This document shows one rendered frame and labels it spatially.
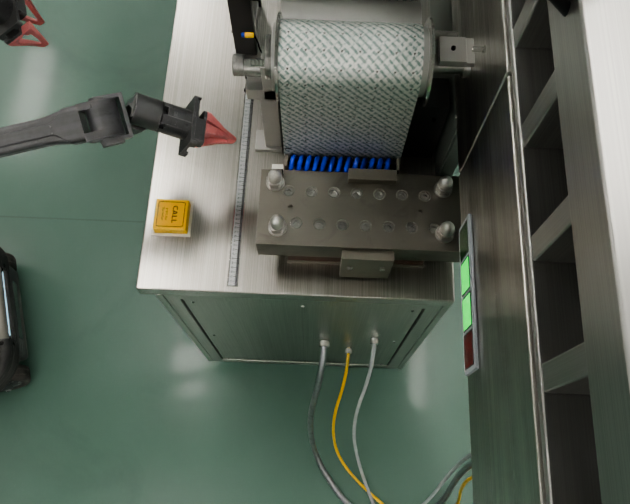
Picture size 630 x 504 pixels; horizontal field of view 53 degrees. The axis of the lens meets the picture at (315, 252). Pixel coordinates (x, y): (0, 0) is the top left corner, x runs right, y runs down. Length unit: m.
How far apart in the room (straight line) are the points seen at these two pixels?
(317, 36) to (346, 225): 0.36
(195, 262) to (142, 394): 0.97
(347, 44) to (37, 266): 1.67
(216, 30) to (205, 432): 1.26
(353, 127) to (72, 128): 0.50
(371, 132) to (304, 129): 0.13
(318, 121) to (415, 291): 0.41
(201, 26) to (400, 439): 1.39
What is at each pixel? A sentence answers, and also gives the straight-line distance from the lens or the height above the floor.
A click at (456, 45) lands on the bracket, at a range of 1.13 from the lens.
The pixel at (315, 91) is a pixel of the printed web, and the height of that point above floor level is 1.25.
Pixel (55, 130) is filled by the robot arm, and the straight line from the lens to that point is 1.19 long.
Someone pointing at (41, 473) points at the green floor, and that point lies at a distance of 2.32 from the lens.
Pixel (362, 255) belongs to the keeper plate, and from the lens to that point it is 1.21.
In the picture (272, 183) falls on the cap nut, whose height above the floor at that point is 1.05.
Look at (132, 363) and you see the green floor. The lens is 2.27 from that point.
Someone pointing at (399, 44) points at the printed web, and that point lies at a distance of 1.09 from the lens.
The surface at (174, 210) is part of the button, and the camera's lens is 1.38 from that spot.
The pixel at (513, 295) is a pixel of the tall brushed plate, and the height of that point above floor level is 1.40.
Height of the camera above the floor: 2.16
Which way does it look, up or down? 70 degrees down
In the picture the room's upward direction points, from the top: 1 degrees clockwise
